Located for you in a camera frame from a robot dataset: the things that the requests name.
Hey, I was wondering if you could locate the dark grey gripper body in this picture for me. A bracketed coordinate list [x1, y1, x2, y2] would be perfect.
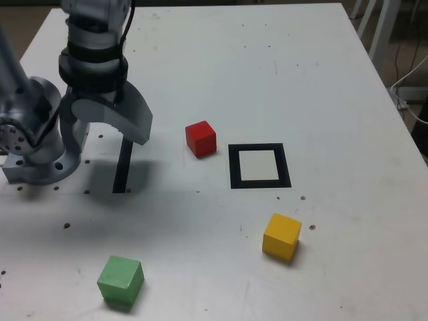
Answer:
[66, 83, 127, 105]

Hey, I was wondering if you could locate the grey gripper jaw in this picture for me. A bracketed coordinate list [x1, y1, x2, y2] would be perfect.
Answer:
[59, 86, 90, 158]
[72, 82, 154, 146]

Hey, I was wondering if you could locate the red cube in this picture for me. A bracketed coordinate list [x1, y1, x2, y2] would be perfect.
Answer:
[185, 120, 217, 158]

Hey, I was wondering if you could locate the green cube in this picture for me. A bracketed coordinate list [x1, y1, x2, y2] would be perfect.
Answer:
[96, 255, 145, 305]

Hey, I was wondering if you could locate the yellow cube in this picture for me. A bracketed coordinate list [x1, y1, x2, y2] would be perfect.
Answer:
[262, 213, 302, 262]

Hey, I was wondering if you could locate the black tape square outline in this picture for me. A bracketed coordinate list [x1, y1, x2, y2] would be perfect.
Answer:
[227, 142, 292, 190]

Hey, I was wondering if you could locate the black tape strip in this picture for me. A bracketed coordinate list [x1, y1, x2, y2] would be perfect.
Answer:
[112, 135, 134, 194]

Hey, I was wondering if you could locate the white furniture leg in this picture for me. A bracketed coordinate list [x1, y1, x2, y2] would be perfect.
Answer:
[369, 0, 401, 61]
[349, 0, 364, 20]
[356, 0, 378, 37]

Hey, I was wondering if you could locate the white furniture base bar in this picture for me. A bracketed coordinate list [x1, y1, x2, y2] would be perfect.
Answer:
[396, 85, 428, 102]

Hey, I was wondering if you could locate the black box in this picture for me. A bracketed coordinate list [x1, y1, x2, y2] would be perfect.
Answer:
[410, 116, 428, 161]

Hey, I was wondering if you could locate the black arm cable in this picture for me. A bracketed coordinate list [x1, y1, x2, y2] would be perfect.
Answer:
[115, 0, 136, 103]

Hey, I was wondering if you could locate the white cable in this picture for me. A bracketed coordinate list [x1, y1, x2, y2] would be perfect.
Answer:
[390, 55, 428, 124]

